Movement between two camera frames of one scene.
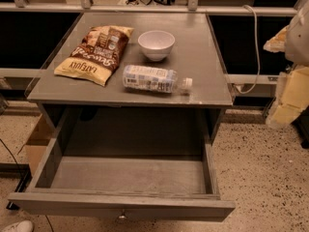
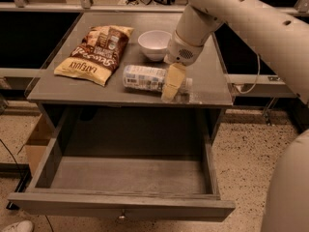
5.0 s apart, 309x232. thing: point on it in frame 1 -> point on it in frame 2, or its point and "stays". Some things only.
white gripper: [298, 42] -> [182, 51]
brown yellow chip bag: [96, 56] stays
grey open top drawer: [138, 161] stays
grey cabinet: [77, 112] stays
